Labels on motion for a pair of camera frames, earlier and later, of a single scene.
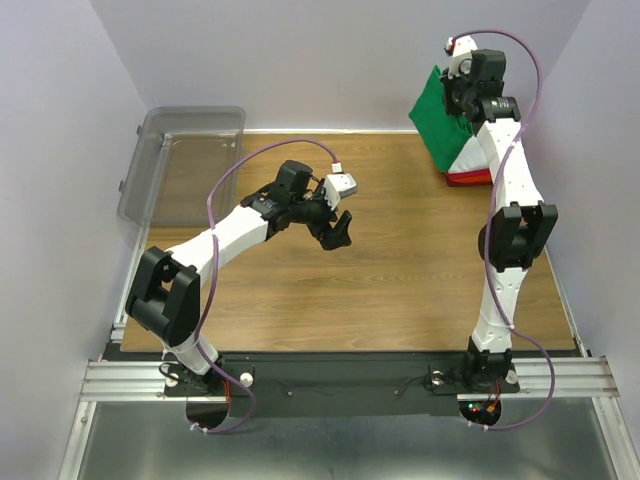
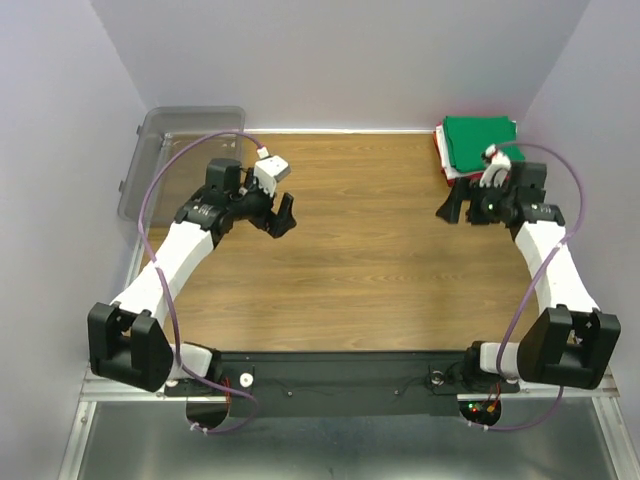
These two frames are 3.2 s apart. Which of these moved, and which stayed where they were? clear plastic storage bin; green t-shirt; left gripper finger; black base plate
Moved: green t-shirt; left gripper finger
Stayed: clear plastic storage bin; black base plate
